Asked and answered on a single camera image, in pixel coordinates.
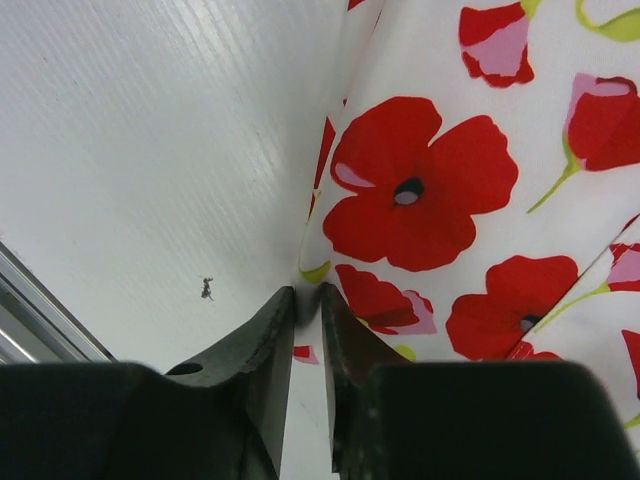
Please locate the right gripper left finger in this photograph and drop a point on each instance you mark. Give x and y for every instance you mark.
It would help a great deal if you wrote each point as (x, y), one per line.
(218, 415)

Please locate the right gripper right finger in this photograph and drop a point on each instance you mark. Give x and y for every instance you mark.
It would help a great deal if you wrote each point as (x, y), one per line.
(390, 418)

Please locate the red poppy floral skirt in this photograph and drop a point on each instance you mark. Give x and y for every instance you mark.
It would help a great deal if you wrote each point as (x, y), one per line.
(477, 190)

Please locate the aluminium mounting rail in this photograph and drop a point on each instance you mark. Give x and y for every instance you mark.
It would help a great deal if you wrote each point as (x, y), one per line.
(35, 326)

